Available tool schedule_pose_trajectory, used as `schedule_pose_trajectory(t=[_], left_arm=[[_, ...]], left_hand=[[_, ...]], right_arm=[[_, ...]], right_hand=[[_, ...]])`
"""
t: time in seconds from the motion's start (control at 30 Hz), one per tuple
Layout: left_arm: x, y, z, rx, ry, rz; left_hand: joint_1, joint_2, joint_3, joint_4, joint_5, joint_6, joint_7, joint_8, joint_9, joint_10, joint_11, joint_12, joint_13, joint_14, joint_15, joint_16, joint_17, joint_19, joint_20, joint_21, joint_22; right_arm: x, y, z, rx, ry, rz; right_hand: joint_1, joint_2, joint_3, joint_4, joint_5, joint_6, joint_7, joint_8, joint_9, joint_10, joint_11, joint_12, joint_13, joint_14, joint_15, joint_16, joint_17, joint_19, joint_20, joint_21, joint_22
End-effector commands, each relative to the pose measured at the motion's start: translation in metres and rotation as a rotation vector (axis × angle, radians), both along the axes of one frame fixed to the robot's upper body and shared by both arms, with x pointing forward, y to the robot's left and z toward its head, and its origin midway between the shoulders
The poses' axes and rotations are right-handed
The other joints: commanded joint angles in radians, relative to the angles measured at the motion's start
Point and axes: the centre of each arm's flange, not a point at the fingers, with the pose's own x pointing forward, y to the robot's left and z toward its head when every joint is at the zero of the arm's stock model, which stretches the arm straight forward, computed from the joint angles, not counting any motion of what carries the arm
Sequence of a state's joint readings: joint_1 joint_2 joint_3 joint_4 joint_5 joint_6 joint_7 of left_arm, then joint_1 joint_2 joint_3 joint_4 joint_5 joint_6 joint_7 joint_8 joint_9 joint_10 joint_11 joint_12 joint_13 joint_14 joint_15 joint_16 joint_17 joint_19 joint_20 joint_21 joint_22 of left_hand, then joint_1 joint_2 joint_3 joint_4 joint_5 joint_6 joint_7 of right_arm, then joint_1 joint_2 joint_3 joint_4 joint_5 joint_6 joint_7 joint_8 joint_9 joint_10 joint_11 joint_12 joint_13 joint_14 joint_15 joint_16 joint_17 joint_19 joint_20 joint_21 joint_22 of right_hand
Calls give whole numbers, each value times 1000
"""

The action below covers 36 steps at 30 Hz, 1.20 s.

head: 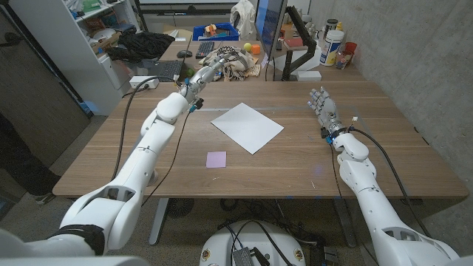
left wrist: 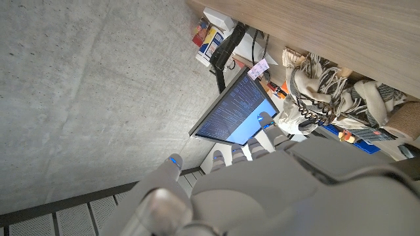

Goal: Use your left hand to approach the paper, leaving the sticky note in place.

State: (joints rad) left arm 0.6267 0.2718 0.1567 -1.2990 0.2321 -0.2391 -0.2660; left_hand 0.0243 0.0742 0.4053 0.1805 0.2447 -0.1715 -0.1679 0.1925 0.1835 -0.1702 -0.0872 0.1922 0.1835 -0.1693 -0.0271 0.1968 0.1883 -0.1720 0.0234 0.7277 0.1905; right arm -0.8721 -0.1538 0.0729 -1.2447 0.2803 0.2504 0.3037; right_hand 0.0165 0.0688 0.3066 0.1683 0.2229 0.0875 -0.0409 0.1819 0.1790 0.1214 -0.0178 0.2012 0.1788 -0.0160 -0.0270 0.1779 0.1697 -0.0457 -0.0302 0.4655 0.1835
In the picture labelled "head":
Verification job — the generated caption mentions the computer monitor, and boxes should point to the computer monitor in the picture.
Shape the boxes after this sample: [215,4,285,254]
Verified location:
[253,0,288,61]

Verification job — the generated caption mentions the white power adapter box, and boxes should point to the white power adapter box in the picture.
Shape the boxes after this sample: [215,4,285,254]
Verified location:
[129,75,160,90]

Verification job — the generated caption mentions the white robot torso edge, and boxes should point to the white robot torso edge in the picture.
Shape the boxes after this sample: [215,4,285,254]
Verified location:
[0,256,151,266]

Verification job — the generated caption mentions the white hanging bag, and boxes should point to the white hanging bag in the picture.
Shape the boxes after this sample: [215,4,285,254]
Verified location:
[229,0,257,40]

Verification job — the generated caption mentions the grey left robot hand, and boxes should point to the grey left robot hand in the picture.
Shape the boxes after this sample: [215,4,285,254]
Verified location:
[183,52,234,103]

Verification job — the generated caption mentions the black door handle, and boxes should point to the black door handle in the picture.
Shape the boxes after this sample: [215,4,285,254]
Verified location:
[0,32,23,47]

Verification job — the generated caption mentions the clear glass cup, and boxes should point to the clear glass cup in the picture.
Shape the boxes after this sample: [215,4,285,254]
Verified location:
[335,50,352,70]

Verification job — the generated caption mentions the white shelf unit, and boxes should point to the white shelf unit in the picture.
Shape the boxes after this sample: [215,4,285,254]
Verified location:
[7,0,141,116]

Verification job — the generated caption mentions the purple sticky note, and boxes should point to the purple sticky note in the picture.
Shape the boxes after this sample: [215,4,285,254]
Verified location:
[205,151,228,169]

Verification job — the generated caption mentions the black crumpled cloth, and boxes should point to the black crumpled cloth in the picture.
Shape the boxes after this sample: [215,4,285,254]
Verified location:
[106,31,176,63]

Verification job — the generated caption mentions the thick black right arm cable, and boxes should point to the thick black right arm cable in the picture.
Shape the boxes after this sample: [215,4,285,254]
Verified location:
[347,116,433,238]

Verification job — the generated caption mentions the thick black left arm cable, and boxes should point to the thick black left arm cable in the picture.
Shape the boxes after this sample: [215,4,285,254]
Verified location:
[110,75,182,182]

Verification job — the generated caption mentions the black-lid jar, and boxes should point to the black-lid jar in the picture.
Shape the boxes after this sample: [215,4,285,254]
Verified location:
[324,18,339,38]

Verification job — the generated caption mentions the grey finned box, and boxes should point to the grey finned box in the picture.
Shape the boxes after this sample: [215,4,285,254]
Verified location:
[232,247,256,266]

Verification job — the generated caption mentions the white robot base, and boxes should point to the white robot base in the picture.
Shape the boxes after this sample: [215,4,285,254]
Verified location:
[199,220,307,266]

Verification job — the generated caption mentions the beige striped cloth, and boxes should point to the beige striped cloth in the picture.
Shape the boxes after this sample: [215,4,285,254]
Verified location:
[198,46,262,82]

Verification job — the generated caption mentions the white paper sheet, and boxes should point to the white paper sheet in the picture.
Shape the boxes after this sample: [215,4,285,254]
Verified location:
[210,102,285,155]

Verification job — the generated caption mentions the small white box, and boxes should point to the small white box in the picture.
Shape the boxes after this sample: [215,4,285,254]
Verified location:
[296,69,322,82]

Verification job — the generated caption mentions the black keyboard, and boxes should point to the black keyboard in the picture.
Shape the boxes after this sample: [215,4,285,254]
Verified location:
[142,59,185,83]
[194,40,216,60]

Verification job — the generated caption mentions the blue plastic bin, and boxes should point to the blue plastic bin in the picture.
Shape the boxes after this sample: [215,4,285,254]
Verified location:
[191,22,240,41]

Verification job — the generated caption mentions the black round grille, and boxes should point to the black round grille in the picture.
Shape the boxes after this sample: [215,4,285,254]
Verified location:
[166,198,195,219]

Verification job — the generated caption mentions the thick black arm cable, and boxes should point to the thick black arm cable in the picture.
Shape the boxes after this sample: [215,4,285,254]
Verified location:
[110,75,182,182]
[347,116,433,238]

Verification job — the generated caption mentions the person in dark clothes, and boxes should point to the person in dark clothes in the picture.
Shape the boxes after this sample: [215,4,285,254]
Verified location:
[0,114,62,205]

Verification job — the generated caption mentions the white canister blue label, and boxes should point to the white canister blue label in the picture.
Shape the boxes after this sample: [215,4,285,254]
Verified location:
[319,29,345,67]

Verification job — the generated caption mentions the red book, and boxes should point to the red book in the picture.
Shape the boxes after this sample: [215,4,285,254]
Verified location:
[283,37,304,49]

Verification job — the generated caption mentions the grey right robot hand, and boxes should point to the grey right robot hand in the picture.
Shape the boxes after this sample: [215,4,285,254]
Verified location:
[307,86,348,141]

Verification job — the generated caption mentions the grey table leg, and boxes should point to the grey table leg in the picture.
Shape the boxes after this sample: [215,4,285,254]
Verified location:
[148,198,170,246]
[334,199,358,248]

